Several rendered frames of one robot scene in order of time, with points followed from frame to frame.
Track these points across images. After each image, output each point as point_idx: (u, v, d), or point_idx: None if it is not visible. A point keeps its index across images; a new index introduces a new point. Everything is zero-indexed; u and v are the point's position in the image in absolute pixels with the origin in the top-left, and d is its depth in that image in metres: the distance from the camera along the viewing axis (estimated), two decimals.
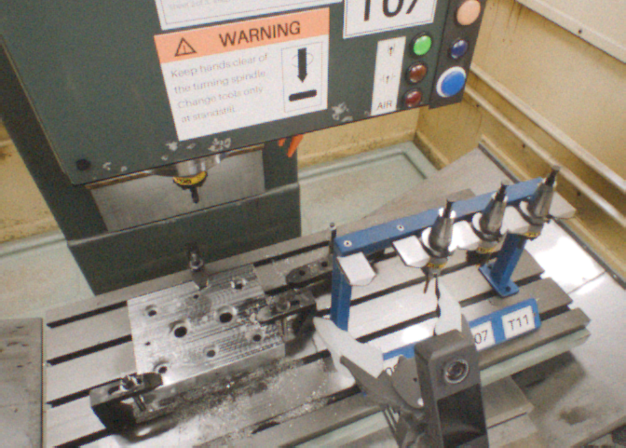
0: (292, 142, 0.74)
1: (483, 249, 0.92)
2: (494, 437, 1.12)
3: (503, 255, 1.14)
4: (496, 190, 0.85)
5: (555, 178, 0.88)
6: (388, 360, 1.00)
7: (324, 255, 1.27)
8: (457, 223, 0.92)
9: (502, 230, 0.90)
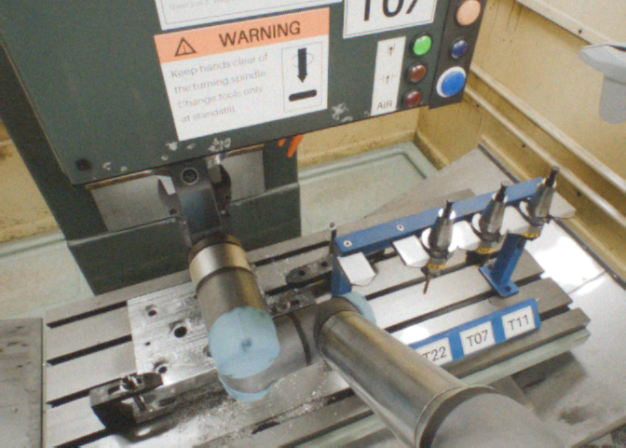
0: (292, 142, 0.74)
1: (483, 250, 0.93)
2: None
3: (503, 255, 1.14)
4: (496, 191, 0.85)
5: (555, 179, 0.88)
6: None
7: (324, 255, 1.27)
8: (457, 223, 0.92)
9: (502, 230, 0.90)
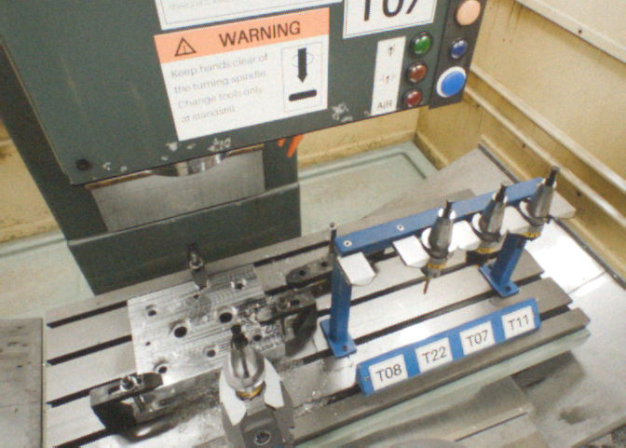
0: (292, 142, 0.74)
1: (483, 250, 0.93)
2: (494, 437, 1.12)
3: (503, 255, 1.14)
4: (496, 191, 0.85)
5: (555, 179, 0.88)
6: (388, 360, 1.00)
7: (324, 255, 1.27)
8: (457, 223, 0.92)
9: (502, 230, 0.90)
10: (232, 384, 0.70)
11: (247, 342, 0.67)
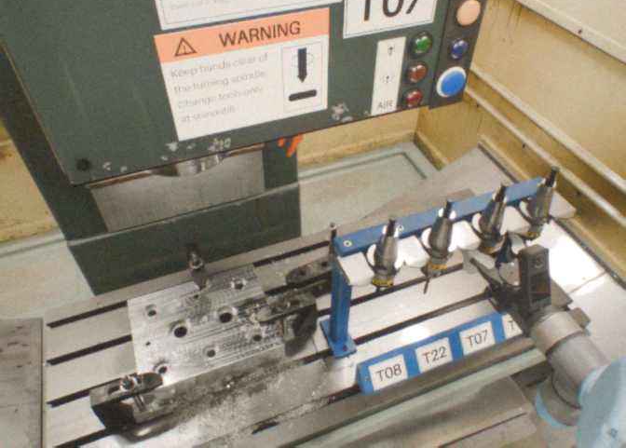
0: (292, 142, 0.74)
1: (483, 250, 0.93)
2: (494, 437, 1.12)
3: (503, 255, 1.14)
4: (496, 191, 0.85)
5: (555, 179, 0.88)
6: (388, 360, 1.00)
7: (324, 255, 1.27)
8: (457, 223, 0.92)
9: (502, 230, 0.90)
10: (378, 269, 0.84)
11: (397, 231, 0.80)
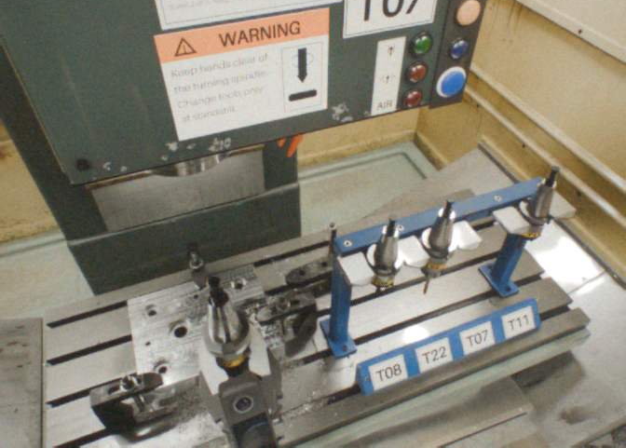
0: (292, 142, 0.74)
1: (224, 363, 0.66)
2: (494, 437, 1.12)
3: (503, 255, 1.14)
4: (210, 291, 0.59)
5: (555, 179, 0.88)
6: (388, 360, 1.00)
7: (324, 255, 1.27)
8: (457, 223, 0.92)
9: (238, 340, 0.63)
10: (378, 269, 0.84)
11: (397, 231, 0.80)
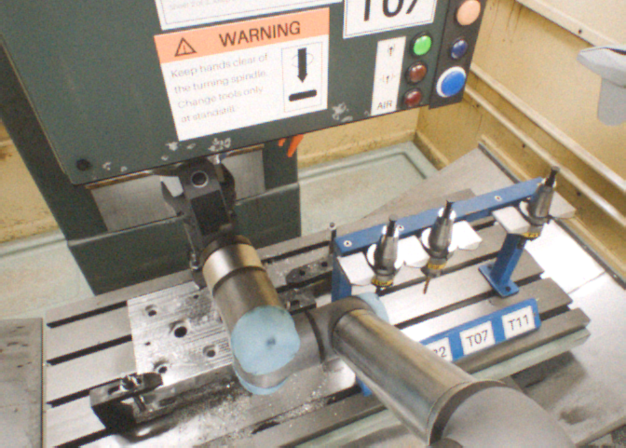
0: (292, 142, 0.74)
1: None
2: None
3: (503, 255, 1.14)
4: None
5: (555, 179, 0.88)
6: None
7: (324, 255, 1.27)
8: (457, 223, 0.92)
9: None
10: (378, 269, 0.84)
11: (397, 231, 0.80)
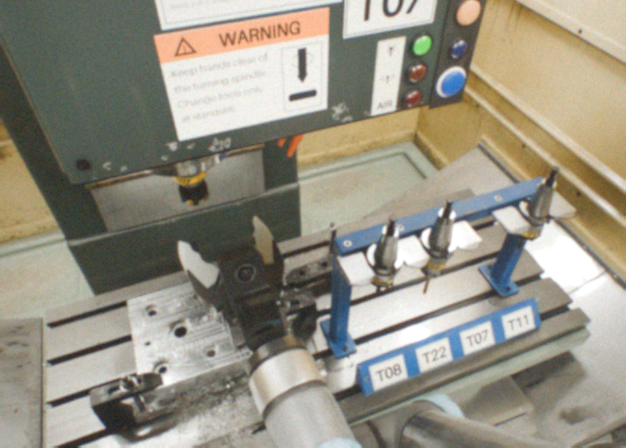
0: (292, 142, 0.74)
1: (183, 180, 0.73)
2: None
3: (503, 255, 1.14)
4: None
5: (555, 179, 0.88)
6: (388, 360, 1.00)
7: (324, 255, 1.27)
8: (457, 223, 0.92)
9: None
10: (378, 269, 0.84)
11: (397, 231, 0.80)
